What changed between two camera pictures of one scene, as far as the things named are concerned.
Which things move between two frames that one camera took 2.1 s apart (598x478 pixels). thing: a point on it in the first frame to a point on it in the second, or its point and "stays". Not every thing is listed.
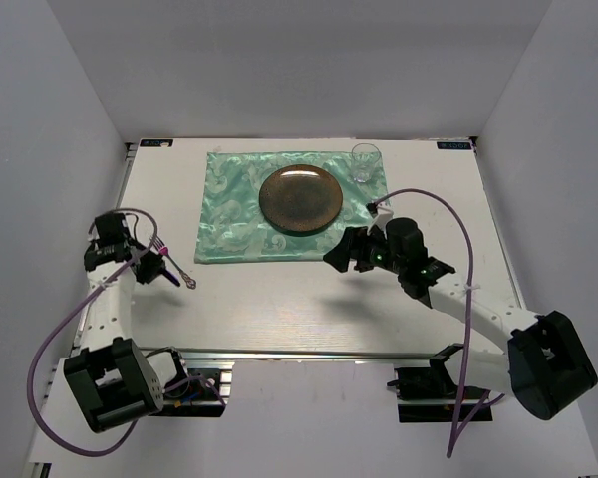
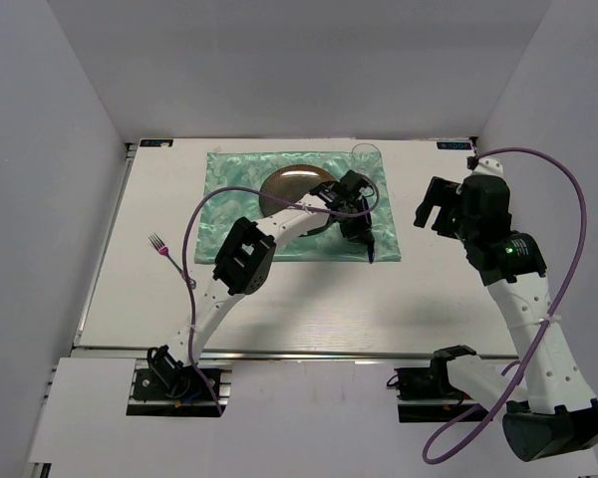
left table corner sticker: (156, 142) stays
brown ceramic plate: (300, 200) stays
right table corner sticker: (457, 145) stays
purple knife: (171, 276) to (370, 231)
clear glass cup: (365, 158) stays
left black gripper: (150, 272) to (356, 233)
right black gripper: (354, 244) to (451, 193)
